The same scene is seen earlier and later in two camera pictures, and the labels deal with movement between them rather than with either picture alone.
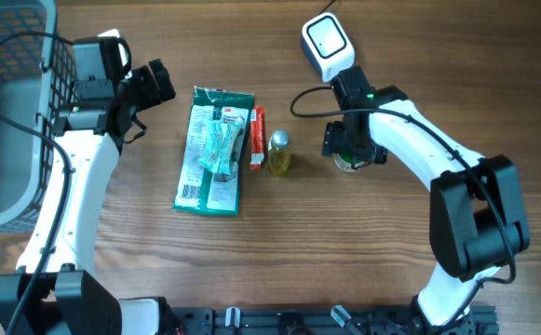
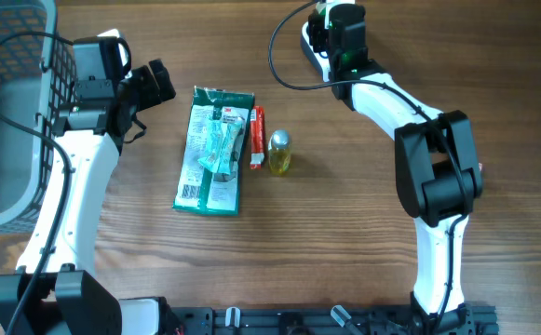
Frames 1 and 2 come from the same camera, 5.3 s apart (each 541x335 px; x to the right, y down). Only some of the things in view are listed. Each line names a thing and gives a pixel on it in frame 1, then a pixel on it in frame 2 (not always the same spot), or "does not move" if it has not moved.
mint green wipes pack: (221, 140) does not move
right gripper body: (340, 140) → (317, 35)
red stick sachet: (258, 138) does not move
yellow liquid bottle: (279, 146) does not move
